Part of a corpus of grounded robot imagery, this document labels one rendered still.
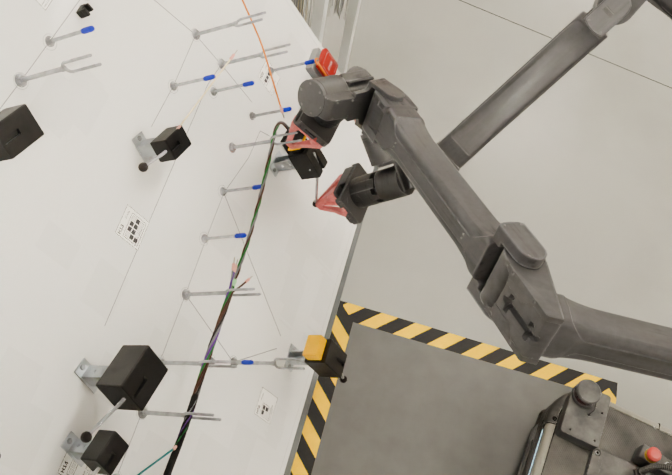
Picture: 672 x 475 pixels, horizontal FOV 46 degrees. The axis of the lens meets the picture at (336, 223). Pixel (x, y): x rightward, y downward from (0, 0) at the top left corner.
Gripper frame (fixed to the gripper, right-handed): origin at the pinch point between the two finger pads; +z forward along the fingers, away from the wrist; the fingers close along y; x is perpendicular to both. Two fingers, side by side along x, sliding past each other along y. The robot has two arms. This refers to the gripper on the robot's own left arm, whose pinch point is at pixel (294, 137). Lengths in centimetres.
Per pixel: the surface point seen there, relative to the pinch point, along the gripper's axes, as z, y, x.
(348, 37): 60, -108, 15
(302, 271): 16.3, 9.9, 18.4
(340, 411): 92, -14, 78
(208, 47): -2.2, -1.1, -21.0
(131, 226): 1.1, 33.6, -14.4
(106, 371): -2, 55, -7
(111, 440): -1, 62, -2
